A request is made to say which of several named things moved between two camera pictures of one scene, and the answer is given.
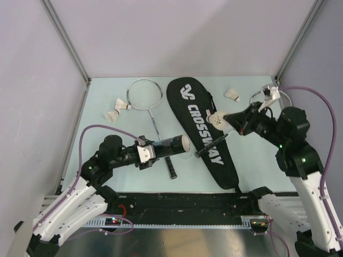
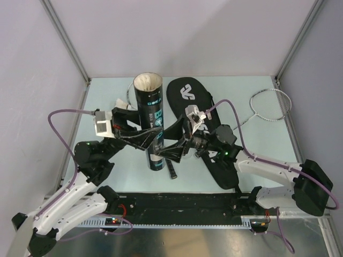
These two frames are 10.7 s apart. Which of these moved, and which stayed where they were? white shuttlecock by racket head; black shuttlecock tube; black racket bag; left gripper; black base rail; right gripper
Moved: right gripper; left gripper; black shuttlecock tube
Stayed: black base rail; white shuttlecock by racket head; black racket bag
